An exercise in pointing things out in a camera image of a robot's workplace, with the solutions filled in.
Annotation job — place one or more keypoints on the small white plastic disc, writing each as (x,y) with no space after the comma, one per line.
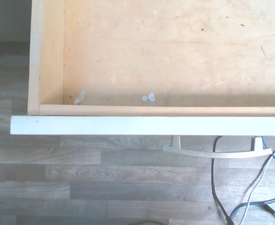
(151,95)
(144,98)

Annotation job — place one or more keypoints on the white-fronted wooden drawer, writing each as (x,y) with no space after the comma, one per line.
(165,58)

